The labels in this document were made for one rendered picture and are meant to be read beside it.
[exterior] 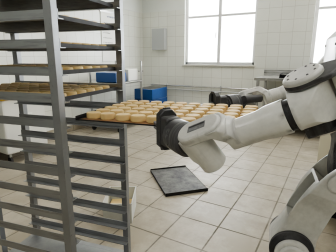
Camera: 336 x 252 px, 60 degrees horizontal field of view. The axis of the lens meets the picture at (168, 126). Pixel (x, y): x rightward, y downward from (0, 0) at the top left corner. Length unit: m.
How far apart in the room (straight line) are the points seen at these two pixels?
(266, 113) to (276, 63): 4.89
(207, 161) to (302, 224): 0.52
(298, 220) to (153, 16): 5.75
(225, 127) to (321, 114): 0.18
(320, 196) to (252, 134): 0.47
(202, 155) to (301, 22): 4.89
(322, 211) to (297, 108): 0.55
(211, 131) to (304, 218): 0.58
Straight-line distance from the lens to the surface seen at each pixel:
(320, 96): 0.61
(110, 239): 1.72
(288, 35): 5.47
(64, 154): 1.06
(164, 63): 6.28
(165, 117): 0.81
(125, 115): 0.97
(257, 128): 0.61
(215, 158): 0.69
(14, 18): 1.15
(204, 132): 0.62
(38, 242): 1.96
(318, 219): 1.11
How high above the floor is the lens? 1.19
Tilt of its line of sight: 13 degrees down
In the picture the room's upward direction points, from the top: straight up
